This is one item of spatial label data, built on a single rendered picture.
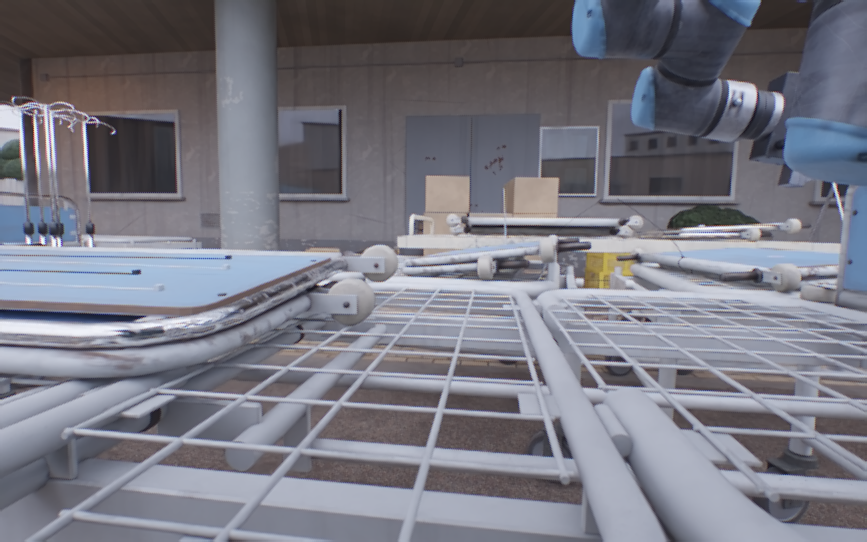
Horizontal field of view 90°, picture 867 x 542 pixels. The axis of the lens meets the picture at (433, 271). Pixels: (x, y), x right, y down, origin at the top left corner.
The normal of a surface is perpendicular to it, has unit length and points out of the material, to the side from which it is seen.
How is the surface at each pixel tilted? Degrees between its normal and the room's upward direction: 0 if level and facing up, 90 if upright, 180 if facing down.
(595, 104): 90
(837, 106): 79
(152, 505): 90
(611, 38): 137
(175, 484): 0
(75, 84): 90
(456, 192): 90
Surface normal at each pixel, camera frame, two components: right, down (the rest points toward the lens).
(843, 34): -0.93, -0.18
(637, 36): 0.01, 0.79
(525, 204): 0.00, 0.10
